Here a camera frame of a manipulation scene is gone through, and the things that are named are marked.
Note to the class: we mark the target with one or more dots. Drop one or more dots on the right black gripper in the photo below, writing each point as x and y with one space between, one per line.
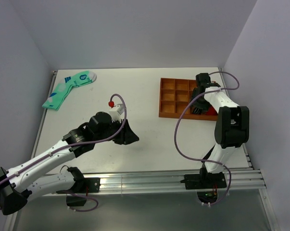
204 107

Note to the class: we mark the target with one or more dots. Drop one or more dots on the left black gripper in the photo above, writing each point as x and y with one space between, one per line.
126 135

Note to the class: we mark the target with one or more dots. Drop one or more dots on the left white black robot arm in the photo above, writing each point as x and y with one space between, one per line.
23 183

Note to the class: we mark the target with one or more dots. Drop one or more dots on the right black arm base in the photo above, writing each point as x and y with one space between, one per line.
205 181

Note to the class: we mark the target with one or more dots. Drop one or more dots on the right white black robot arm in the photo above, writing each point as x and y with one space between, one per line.
232 125

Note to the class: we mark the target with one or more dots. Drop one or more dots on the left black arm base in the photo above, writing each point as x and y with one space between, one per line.
80 194

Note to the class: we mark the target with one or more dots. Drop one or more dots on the rolled red sock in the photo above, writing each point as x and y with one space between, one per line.
211 111

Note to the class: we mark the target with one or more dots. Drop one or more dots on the orange compartment tray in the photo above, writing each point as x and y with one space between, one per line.
175 96

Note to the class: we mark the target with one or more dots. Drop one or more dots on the green blue patterned sock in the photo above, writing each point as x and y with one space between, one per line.
63 88

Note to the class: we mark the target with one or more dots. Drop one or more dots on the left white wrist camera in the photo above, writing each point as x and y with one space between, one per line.
115 111

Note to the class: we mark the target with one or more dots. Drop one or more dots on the aluminium front rail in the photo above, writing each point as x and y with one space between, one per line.
168 182

